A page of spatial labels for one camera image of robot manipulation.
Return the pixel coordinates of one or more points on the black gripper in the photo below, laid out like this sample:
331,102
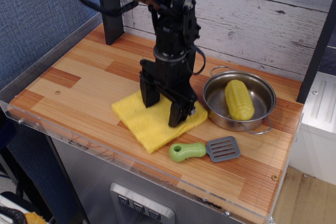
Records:
172,79

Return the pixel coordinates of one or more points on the yellow towel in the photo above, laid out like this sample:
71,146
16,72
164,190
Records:
150,126

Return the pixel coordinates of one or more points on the small steel pot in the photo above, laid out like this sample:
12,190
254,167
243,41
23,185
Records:
261,92

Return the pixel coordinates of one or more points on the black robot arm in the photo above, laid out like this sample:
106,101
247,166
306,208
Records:
176,29

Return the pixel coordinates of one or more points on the clear acrylic table guard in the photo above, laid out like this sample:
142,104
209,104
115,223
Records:
68,94

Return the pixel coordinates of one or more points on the yellow toy corn cob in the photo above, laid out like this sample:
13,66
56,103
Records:
239,101

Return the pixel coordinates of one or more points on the grey button control panel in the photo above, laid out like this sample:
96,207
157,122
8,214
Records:
125,197

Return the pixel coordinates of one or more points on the white aluminium block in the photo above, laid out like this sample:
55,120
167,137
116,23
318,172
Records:
313,150

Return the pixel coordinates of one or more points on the striped cloth bag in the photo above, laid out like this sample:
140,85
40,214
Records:
17,210

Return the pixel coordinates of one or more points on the green handled grey spatula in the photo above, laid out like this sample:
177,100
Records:
218,150

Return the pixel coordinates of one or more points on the black left upright post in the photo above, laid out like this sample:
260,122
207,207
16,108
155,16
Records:
113,26

